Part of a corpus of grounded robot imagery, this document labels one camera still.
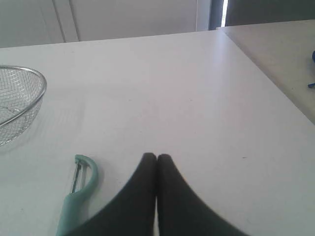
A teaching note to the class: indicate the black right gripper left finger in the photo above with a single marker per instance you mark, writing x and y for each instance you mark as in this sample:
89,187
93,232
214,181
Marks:
132,211

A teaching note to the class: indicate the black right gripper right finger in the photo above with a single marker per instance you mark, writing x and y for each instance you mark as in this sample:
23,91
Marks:
180,211

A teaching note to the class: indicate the teal handled peeler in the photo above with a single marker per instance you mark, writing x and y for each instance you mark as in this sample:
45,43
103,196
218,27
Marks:
83,185

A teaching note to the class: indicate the blue object on side table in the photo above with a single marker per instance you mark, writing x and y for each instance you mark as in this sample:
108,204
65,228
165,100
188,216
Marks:
312,70

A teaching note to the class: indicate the beige side table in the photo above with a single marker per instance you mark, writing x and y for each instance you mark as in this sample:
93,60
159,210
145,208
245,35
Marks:
283,52

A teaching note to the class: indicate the wire mesh basket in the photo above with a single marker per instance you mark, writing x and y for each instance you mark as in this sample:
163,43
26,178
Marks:
21,93

